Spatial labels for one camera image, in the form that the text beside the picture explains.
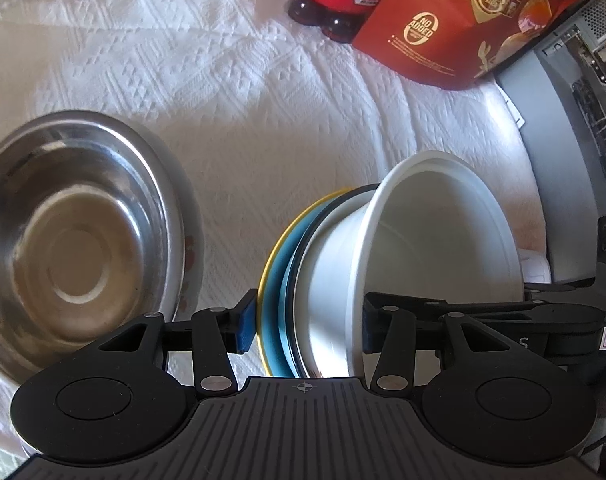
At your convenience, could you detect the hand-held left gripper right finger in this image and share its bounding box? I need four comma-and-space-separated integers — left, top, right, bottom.
361, 304, 514, 392

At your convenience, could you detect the grey computer case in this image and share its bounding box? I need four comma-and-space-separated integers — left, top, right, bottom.
495, 0, 606, 281

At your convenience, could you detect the yellow-rimmed white plate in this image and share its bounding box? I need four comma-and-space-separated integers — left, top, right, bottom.
259, 187, 356, 377

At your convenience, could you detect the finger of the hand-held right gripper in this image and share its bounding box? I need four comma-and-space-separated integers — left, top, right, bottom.
365, 290, 538, 322

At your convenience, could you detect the white textured cloth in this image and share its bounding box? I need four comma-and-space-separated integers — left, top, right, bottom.
0, 0, 554, 461

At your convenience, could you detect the red snack bag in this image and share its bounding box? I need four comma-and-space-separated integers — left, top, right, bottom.
353, 0, 606, 92

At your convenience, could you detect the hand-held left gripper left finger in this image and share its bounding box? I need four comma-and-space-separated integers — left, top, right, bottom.
99, 289, 260, 395

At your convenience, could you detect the stainless steel bowl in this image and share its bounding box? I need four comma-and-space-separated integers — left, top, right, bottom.
0, 110, 204, 397

